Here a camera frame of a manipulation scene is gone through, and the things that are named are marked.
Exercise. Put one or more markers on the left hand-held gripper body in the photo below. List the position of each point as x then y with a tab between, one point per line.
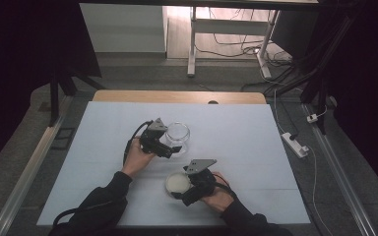
152	139

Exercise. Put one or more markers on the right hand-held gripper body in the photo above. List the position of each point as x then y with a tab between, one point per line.
201	182

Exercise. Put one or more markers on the white round jar lid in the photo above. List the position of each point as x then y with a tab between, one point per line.
177	183

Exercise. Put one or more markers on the clear glass jar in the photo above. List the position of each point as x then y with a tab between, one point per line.
177	135

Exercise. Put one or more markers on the person's right hand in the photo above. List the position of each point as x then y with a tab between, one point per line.
218	198

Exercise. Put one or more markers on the person's left hand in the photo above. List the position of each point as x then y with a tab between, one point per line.
138	160

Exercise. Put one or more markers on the wooden table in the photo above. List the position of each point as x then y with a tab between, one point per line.
177	97

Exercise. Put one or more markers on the white table cover sheet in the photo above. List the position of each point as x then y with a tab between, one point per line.
242	147

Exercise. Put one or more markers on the white power strip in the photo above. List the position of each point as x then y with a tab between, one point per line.
294	144

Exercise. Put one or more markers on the black tripod stand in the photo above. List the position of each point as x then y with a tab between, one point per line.
62	88

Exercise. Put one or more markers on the small white adapter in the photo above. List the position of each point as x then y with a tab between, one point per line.
312	118

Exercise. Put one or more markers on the dark curtain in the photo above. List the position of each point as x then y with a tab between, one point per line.
19	65
367	82

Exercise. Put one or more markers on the black metal stand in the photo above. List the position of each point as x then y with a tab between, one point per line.
318	65

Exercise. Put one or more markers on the aluminium floor rail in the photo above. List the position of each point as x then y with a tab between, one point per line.
26	170
338	170

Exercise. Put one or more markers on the white metal desk frame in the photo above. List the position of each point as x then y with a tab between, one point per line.
229	27

